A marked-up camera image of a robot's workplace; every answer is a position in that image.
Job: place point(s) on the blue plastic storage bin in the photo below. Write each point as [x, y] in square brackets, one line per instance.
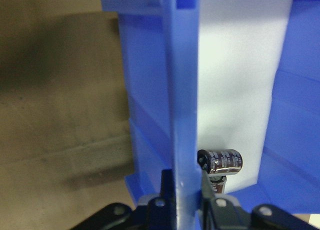
[185, 90]

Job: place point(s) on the dark cylindrical capacitor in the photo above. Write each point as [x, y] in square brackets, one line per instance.
[221, 162]
[218, 185]

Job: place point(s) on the white foam liner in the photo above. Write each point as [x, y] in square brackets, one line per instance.
[237, 77]

